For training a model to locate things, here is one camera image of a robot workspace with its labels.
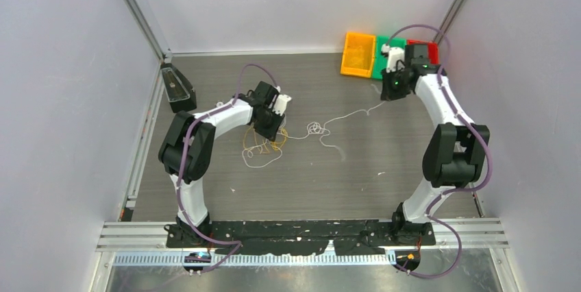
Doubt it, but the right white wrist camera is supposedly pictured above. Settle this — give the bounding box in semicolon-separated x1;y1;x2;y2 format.
381;44;405;73

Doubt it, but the black wedge stand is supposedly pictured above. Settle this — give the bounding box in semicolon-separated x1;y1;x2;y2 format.
160;63;197;113

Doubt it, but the yellow wire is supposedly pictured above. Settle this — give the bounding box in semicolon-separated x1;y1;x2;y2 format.
243;124;290;154
347;42;371;71

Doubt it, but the aluminium frame rail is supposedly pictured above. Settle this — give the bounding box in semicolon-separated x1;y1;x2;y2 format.
96;218;509;252

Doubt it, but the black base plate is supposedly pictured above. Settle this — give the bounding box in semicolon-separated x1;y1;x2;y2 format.
164;219;436;256

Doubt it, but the yellow plastic bin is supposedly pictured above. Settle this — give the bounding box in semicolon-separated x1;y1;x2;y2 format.
340;32;376;79

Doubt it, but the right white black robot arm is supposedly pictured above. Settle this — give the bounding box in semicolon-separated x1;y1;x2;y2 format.
380;43;490;245

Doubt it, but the red plastic bin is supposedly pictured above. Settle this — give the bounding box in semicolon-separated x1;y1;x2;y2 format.
406;39;440;64

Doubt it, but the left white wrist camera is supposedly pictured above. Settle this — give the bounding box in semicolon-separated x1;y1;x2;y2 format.
272;94;293;116

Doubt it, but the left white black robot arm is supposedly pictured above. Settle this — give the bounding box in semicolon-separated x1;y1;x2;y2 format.
158;82;292;247

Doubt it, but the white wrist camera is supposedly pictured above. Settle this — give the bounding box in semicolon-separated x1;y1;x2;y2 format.
272;94;293;116
381;44;405;73

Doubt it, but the green plastic bin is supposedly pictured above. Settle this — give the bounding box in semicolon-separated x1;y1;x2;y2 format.
371;36;407;80

